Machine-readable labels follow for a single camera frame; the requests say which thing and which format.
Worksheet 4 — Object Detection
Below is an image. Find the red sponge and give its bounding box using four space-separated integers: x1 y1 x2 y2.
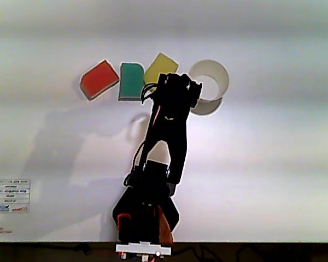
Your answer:
79 59 120 102

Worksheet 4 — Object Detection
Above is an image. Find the black arm wire bundle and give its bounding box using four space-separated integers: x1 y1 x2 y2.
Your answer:
140 82 160 105

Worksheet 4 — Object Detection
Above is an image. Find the white rectangular box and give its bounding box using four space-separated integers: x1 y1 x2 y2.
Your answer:
115 241 172 257

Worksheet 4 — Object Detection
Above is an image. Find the red clamp handle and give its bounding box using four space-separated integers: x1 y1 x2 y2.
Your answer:
116 212 132 228

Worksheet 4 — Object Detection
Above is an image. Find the green sponge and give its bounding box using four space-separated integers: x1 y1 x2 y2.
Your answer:
117 62 145 102

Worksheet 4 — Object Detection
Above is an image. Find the yellow sponge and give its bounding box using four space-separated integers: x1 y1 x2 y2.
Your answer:
143 51 180 87

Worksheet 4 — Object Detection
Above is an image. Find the white paper cup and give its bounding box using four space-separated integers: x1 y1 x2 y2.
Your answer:
188 58 231 117

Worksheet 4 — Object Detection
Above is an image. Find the printed label sticker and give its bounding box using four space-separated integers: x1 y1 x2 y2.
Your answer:
0 178 31 214

